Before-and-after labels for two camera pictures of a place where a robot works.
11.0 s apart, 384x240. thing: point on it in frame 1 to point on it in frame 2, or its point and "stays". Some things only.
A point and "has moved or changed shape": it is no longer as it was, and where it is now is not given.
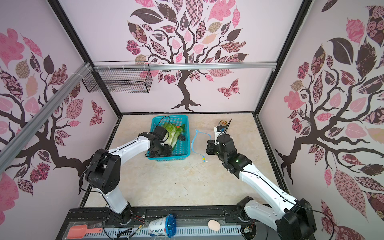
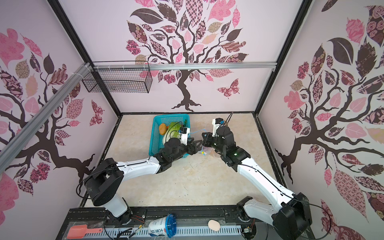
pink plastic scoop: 79,231 stays
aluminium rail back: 222,66 stays
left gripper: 166,152 to 194,149
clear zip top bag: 199,143 has moved or changed shape
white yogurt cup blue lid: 165,226 stays
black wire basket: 131,76 stays
